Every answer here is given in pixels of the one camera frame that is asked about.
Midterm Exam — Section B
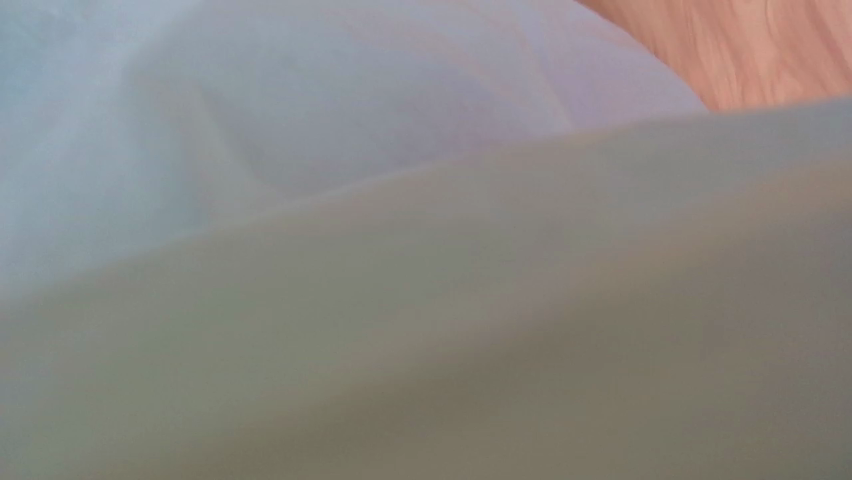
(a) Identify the light green plastic bag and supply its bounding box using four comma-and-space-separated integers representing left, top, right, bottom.
1, 1, 851, 479

